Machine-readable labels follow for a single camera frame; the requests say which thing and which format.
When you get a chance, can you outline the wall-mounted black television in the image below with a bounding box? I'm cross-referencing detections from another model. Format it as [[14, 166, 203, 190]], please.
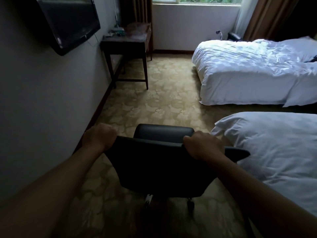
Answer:
[[35, 0, 101, 56]]

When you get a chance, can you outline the dark brown curtain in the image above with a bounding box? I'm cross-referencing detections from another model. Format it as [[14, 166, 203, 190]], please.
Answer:
[[120, 0, 154, 51]]

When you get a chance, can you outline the clear plastic bag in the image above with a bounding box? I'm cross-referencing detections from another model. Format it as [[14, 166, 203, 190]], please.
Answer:
[[124, 22, 151, 40]]

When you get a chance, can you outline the white bed with smooth duvet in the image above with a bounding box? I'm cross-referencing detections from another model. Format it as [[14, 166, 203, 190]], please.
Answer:
[[211, 112, 317, 217]]

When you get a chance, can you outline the white bed with rumpled duvet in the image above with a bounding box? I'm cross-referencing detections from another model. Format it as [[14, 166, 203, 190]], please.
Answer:
[[192, 36, 317, 107]]

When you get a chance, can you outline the window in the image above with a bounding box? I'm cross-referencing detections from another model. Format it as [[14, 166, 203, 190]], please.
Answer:
[[152, 0, 243, 5]]

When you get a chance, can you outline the white sheer curtain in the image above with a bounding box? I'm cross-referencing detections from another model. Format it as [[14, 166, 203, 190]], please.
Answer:
[[233, 0, 260, 39]]

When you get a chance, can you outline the person's left hand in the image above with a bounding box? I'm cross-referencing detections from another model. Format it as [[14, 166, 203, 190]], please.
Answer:
[[82, 123, 118, 153]]

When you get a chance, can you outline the person's left forearm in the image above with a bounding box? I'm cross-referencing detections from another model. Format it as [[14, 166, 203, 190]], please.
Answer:
[[0, 144, 104, 238]]

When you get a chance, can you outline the person's right forearm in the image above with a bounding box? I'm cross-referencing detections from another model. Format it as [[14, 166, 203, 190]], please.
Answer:
[[211, 156, 317, 238]]

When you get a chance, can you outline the black office chair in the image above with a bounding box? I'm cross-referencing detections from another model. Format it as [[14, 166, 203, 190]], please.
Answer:
[[104, 124, 251, 216]]

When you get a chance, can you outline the person's right hand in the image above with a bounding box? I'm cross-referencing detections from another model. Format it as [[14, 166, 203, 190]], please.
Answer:
[[183, 130, 226, 163]]

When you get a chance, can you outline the dark wooden desk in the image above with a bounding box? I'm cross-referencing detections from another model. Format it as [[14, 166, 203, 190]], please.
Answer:
[[100, 23, 153, 90]]

